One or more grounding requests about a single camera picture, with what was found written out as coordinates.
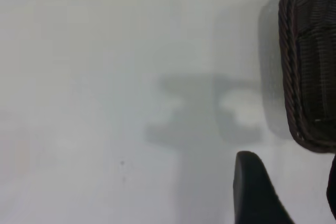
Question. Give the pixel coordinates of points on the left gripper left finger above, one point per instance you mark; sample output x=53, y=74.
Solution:
x=252, y=197

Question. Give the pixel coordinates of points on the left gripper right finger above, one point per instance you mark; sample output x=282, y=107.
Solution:
x=332, y=190

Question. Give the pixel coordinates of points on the dark brown woven basket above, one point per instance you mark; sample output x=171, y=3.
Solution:
x=315, y=64

